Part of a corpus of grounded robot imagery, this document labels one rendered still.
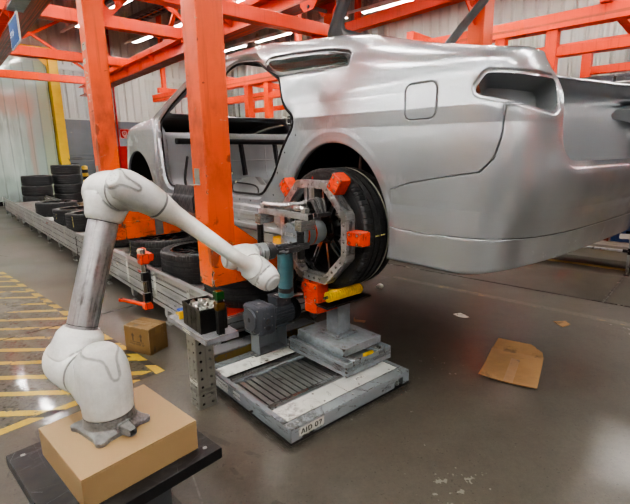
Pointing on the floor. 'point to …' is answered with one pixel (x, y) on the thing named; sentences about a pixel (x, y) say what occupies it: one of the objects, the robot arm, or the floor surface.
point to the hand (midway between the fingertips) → (300, 245)
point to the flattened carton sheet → (514, 363)
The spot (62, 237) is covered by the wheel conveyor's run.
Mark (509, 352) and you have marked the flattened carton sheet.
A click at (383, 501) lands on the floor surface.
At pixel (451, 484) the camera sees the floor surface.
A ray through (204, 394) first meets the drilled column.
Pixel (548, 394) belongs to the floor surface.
